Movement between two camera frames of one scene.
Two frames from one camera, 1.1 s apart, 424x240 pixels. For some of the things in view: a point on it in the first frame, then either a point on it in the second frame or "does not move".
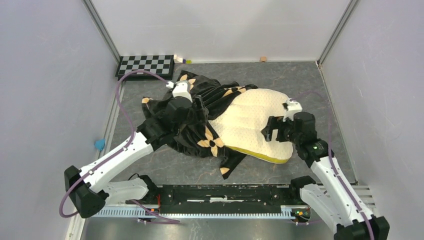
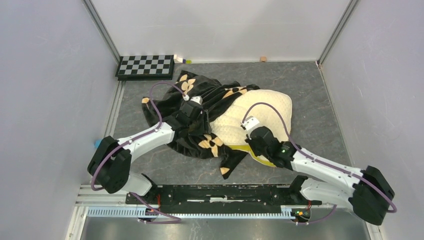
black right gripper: (275, 122) to (251, 143)
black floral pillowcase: (185, 127) does not move
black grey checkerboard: (163, 65) does not move
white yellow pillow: (240, 127) does not move
